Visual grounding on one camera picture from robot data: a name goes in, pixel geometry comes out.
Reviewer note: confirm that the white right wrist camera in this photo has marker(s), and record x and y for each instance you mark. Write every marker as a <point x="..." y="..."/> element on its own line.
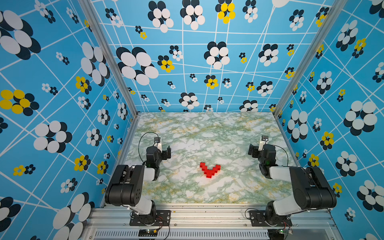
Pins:
<point x="264" y="140"/>

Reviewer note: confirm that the aluminium corner post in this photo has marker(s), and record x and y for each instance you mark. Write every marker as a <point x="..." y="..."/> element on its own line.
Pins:
<point x="91" y="16"/>
<point x="335" y="11"/>

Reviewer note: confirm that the controller board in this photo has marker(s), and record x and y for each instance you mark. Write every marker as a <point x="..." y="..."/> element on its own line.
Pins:
<point x="279" y="234"/>
<point x="148" y="233"/>

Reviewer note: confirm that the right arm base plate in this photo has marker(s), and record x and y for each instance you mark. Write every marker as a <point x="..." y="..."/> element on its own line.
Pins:
<point x="263" y="219"/>

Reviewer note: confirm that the aluminium corner post left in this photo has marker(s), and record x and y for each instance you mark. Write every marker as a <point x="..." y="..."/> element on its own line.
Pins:
<point x="91" y="16"/>

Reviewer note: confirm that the right controller board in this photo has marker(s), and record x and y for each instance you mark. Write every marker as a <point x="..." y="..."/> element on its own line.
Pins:
<point x="279" y="234"/>

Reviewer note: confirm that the red stepped lego assembly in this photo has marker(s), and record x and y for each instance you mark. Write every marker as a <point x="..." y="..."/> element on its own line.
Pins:
<point x="209" y="173"/>

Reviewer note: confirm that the left controller board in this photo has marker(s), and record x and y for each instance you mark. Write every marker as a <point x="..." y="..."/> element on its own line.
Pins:
<point x="148" y="233"/>

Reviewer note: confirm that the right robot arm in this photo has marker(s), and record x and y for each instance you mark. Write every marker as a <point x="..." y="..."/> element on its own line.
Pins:
<point x="311" y="190"/>

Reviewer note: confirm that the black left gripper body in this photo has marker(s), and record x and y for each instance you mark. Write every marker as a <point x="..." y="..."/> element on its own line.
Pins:
<point x="160" y="158"/>

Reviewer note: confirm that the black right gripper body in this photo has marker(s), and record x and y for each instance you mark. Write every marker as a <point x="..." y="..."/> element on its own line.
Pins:
<point x="259" y="158"/>

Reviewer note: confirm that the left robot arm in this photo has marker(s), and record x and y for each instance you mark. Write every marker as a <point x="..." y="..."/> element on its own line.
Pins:
<point x="126" y="186"/>

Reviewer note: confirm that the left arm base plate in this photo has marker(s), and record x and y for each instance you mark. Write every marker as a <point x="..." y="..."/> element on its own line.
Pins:
<point x="158" y="218"/>

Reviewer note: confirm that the aluminium corner post right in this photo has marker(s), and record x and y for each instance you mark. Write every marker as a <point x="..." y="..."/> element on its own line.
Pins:
<point x="335" y="11"/>

